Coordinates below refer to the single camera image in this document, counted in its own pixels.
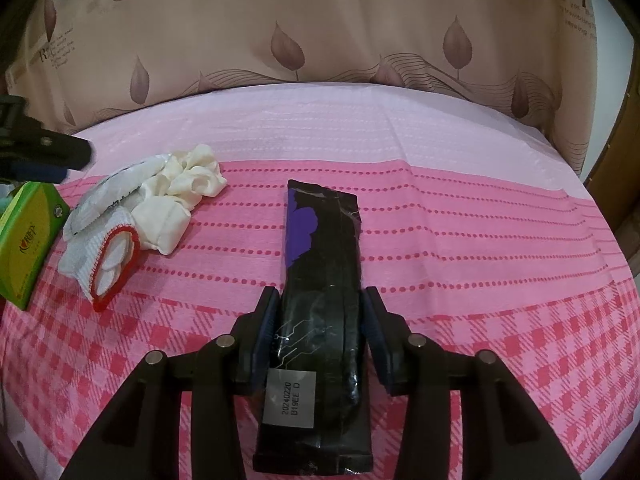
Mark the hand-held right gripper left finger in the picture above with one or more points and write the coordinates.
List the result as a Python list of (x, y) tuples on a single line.
[(262, 330)]

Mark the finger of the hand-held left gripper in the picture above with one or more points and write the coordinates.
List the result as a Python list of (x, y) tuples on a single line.
[(35, 171), (65, 150)]

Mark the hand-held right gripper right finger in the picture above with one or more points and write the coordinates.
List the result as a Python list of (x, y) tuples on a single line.
[(372, 330)]

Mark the green tissue pack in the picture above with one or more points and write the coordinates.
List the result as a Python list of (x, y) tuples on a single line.
[(30, 240)]

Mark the black plastic packet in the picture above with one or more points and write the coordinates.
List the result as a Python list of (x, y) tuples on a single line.
[(320, 260)]

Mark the clear plastic packet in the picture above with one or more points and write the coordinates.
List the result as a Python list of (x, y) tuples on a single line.
[(110, 190)]

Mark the white glove with red cuff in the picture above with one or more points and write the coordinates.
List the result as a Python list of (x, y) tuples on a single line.
[(80, 245)]

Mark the pink checked bed sheet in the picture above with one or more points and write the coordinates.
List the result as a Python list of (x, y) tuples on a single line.
[(450, 235)]

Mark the cream rubber glove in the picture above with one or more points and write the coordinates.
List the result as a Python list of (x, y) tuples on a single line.
[(190, 175)]

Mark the beige leaf print curtain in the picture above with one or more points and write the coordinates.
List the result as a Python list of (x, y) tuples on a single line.
[(300, 20)]

